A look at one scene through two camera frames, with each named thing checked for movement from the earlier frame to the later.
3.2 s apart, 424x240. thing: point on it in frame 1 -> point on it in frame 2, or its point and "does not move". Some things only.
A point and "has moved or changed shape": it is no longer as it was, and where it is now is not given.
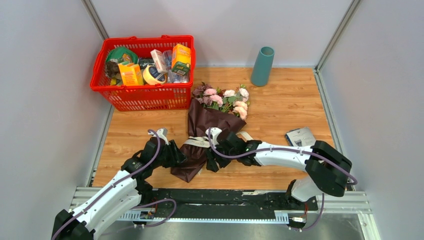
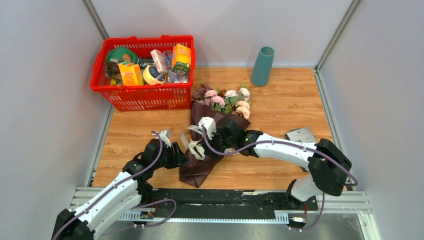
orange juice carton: (131, 74) does not move
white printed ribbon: (205, 142) has moved or changed shape
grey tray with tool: (300, 137) does not move
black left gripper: (176, 157) does not move
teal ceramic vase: (261, 68) does not move
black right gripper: (211, 164) -> (212, 143)
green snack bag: (122, 55) does not move
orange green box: (181, 59) does not move
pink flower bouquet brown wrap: (210, 108) has moved or changed shape
